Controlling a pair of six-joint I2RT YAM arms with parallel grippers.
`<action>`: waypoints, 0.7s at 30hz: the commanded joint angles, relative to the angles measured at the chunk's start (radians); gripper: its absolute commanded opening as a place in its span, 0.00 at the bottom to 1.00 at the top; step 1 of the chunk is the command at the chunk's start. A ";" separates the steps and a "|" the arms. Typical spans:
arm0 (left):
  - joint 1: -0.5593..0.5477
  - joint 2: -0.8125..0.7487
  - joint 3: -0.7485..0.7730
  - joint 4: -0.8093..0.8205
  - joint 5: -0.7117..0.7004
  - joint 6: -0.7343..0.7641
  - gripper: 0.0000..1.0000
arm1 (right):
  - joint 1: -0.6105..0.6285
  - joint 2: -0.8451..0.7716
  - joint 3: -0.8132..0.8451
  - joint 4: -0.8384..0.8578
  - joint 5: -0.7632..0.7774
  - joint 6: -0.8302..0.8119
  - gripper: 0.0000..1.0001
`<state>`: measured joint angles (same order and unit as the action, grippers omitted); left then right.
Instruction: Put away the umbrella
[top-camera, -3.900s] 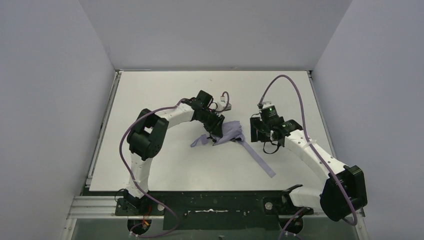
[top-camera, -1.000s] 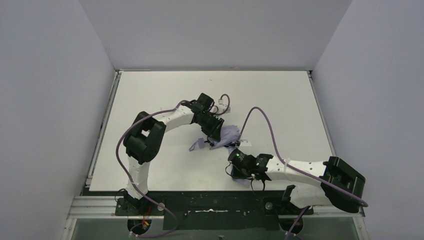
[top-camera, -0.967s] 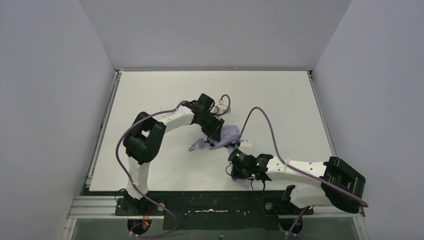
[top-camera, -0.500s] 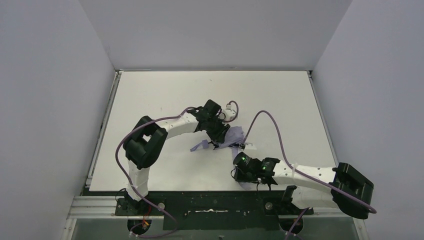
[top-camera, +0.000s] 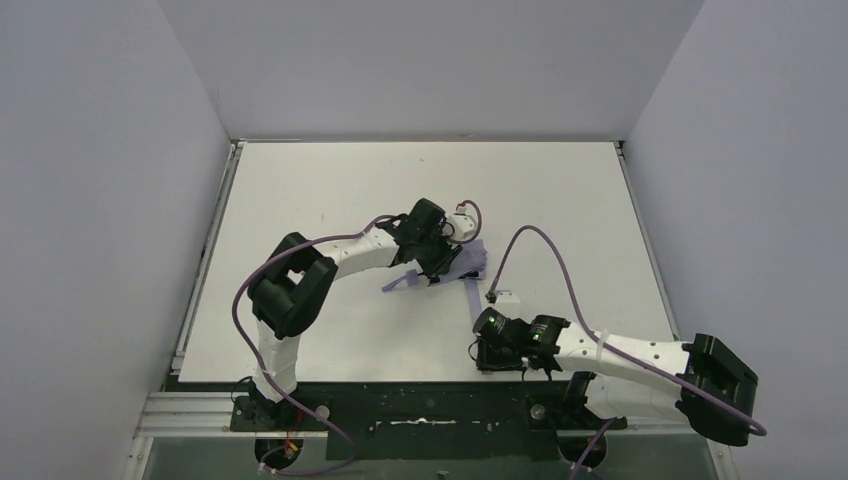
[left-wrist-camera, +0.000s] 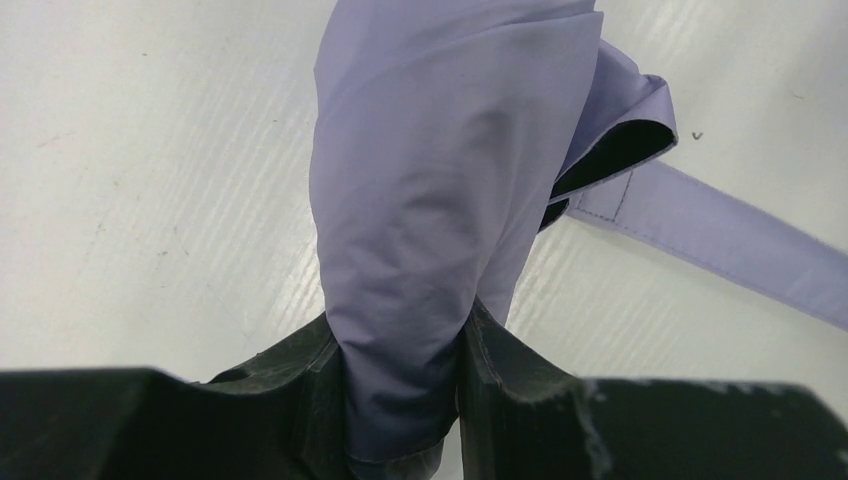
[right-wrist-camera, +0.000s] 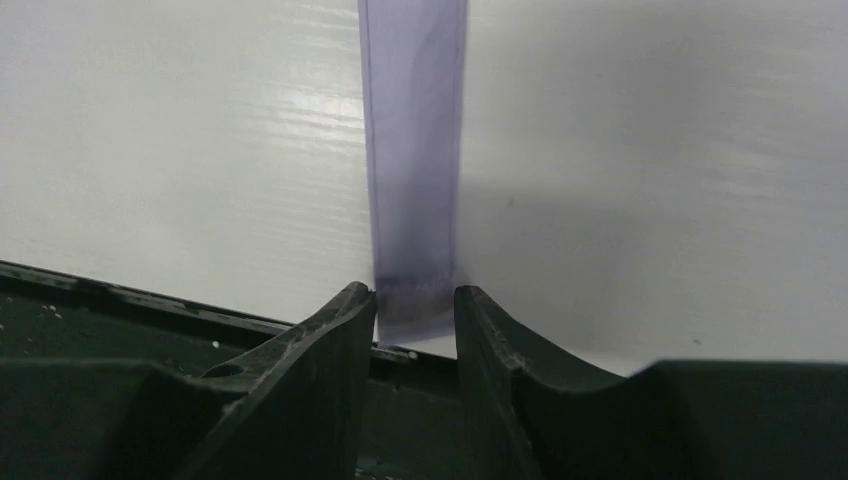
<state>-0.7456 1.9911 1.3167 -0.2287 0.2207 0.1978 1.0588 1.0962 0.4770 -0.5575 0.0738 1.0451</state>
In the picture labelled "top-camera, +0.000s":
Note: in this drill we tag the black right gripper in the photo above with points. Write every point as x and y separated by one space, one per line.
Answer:
495 354

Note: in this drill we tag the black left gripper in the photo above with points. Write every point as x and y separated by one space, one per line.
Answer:
438 258

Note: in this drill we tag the purple folding umbrella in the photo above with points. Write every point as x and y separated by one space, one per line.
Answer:
469 268

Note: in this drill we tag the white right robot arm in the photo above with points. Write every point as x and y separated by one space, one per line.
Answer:
701 382

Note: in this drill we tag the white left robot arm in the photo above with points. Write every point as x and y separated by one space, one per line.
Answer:
288 291

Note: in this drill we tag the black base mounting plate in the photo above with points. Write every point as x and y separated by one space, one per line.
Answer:
535 420

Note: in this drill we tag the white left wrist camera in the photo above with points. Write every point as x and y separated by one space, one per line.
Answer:
461 228

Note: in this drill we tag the aluminium frame rail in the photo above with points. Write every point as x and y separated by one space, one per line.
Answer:
186 435

